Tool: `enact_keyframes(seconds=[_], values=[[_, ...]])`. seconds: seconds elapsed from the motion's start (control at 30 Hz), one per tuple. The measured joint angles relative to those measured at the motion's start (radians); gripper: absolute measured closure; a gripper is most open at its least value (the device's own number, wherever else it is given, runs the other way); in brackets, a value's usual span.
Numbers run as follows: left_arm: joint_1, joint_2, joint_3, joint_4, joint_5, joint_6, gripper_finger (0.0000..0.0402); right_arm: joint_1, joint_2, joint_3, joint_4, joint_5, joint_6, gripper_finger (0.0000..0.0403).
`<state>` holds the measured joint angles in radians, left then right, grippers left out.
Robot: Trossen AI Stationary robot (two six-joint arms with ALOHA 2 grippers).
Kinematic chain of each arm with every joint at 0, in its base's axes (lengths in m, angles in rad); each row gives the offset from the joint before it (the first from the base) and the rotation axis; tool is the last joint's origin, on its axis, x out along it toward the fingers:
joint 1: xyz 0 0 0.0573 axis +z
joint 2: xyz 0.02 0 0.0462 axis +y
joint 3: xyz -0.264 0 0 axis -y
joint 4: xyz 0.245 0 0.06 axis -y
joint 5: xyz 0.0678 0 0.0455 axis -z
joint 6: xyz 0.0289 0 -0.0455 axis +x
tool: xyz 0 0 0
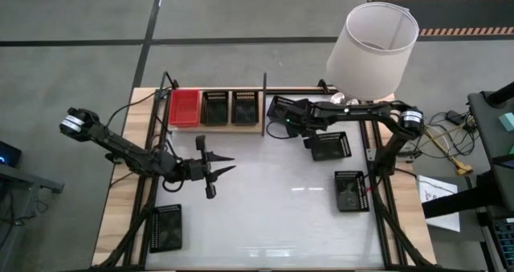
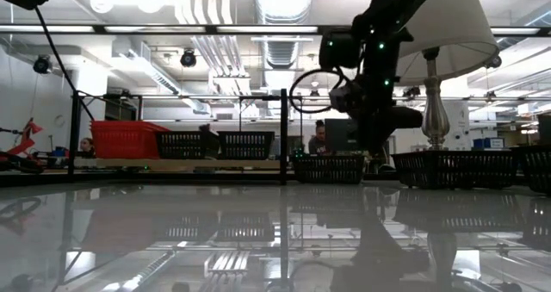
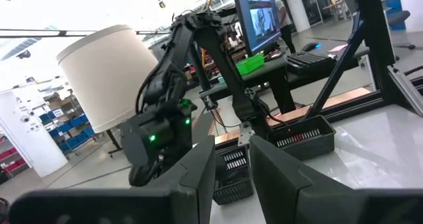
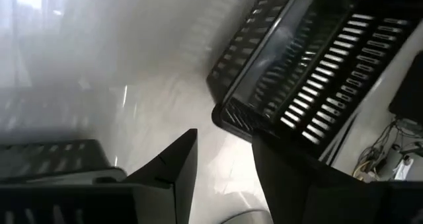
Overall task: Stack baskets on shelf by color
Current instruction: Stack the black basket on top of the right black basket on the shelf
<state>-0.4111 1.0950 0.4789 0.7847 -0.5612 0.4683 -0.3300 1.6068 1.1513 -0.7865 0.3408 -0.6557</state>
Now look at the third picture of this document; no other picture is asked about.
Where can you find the pink paper sheet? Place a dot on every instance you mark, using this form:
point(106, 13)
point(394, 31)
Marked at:
point(337, 48)

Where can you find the red storage bins rack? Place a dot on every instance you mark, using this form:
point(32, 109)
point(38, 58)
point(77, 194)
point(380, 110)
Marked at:
point(13, 166)

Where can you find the black aluminium table frame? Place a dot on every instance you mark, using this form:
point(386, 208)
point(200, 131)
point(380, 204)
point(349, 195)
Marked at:
point(373, 35)

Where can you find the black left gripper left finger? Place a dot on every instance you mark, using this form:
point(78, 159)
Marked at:
point(185, 184)

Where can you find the black plastic basket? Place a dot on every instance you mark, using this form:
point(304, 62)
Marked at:
point(307, 144)
point(233, 184)

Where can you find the grey office chair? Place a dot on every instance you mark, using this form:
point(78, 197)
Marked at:
point(398, 18)

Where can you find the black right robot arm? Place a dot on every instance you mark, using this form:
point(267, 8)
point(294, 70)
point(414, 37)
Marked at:
point(211, 42)

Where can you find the blue storage bins rack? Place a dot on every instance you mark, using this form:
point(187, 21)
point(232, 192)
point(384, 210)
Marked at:
point(71, 126)

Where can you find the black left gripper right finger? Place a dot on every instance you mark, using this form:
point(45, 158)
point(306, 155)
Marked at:
point(281, 184)

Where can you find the green plastic box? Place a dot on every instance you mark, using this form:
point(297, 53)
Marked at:
point(250, 64)

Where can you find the person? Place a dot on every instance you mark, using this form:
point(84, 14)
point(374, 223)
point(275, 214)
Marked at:
point(285, 25)

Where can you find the dark grey desk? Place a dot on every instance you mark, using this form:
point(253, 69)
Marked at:
point(274, 72)

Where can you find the black computer keyboard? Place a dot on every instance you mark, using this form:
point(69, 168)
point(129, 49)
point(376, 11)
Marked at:
point(307, 61)

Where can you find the computer monitor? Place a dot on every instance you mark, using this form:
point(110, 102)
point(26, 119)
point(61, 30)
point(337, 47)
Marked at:
point(257, 19)

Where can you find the black computer mouse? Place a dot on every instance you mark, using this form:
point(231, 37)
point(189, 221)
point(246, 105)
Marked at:
point(310, 47)

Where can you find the white shade silver table lamp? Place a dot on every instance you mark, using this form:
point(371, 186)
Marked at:
point(105, 78)

